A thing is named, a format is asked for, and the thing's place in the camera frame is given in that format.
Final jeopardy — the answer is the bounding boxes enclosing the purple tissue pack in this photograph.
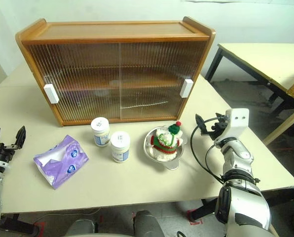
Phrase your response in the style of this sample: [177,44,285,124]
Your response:
[33,134,89,190]

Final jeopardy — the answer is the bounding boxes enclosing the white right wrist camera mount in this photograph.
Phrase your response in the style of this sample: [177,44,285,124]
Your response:
[215,108,250,146]

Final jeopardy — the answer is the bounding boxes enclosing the dark grey rounded shape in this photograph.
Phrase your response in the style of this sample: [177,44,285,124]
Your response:
[133,209,162,237]

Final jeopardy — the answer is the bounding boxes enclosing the stainless steel bowl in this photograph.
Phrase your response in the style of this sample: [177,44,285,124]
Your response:
[144,125,188,171]

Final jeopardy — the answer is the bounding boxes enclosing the white door handle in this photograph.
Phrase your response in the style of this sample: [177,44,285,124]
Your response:
[180,79,194,98]
[43,83,58,105]

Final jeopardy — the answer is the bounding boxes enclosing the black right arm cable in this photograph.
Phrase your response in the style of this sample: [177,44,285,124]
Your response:
[190,118,226,185]

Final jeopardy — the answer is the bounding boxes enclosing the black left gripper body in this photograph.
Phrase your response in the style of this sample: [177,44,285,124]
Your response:
[0,142,17,163]

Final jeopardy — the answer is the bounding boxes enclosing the ribbed glass sliding door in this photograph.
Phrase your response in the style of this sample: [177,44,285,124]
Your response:
[118,40,208,120]
[26,43,122,123]

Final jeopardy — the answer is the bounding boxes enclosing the white lidded jar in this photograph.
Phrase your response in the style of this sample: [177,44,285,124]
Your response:
[90,118,111,148]
[110,131,131,163]

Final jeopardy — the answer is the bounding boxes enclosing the wooden cabinet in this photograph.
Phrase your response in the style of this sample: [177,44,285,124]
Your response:
[15,16,216,127]

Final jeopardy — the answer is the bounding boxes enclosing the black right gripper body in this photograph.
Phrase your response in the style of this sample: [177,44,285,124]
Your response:
[210,115,230,141]

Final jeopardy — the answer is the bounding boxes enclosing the beige black-framed side table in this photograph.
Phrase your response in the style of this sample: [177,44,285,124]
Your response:
[205,43,294,146]

